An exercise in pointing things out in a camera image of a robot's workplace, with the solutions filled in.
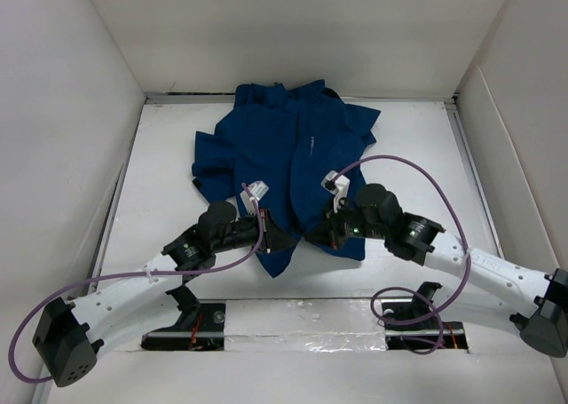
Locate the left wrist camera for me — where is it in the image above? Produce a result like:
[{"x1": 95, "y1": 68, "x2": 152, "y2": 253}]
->
[{"x1": 240, "y1": 180, "x2": 269, "y2": 213}]

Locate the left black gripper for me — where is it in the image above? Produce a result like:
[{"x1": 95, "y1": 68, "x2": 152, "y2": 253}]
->
[{"x1": 212, "y1": 207, "x2": 296, "y2": 255}]

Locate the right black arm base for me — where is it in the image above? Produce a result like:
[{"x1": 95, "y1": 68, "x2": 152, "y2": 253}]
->
[{"x1": 378, "y1": 297, "x2": 469, "y2": 354}]

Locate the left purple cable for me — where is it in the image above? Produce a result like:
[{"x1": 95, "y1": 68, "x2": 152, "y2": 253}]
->
[{"x1": 8, "y1": 182, "x2": 267, "y2": 385}]

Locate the blue zip-up jacket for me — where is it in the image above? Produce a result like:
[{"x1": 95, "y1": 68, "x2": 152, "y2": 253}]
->
[{"x1": 190, "y1": 79, "x2": 383, "y2": 281}]

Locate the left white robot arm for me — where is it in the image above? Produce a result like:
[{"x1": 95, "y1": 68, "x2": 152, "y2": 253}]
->
[{"x1": 33, "y1": 202, "x2": 297, "y2": 387}]

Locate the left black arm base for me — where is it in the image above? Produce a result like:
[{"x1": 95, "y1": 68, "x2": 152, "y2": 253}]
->
[{"x1": 140, "y1": 300, "x2": 226, "y2": 352}]

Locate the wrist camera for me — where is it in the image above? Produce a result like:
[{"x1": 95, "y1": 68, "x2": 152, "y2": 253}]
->
[
  {"x1": 240, "y1": 180, "x2": 269, "y2": 213},
  {"x1": 321, "y1": 170, "x2": 350, "y2": 212}
]

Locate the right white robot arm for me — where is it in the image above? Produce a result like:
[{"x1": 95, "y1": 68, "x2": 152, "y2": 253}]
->
[{"x1": 309, "y1": 177, "x2": 567, "y2": 358}]

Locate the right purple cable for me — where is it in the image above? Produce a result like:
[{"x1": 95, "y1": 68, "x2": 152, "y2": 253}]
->
[{"x1": 327, "y1": 155, "x2": 472, "y2": 355}]

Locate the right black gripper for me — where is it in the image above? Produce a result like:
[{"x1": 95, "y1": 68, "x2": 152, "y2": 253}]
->
[{"x1": 305, "y1": 195, "x2": 387, "y2": 250}]

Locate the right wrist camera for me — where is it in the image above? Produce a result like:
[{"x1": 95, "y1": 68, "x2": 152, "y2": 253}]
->
[{"x1": 321, "y1": 170, "x2": 350, "y2": 212}]

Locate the purple cable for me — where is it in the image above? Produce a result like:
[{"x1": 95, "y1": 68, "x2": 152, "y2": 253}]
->
[
  {"x1": 327, "y1": 155, "x2": 472, "y2": 355},
  {"x1": 8, "y1": 182, "x2": 267, "y2": 385}
]

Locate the silver aluminium rail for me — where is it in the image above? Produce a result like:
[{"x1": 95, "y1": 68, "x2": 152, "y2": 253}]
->
[{"x1": 444, "y1": 99, "x2": 491, "y2": 229}]

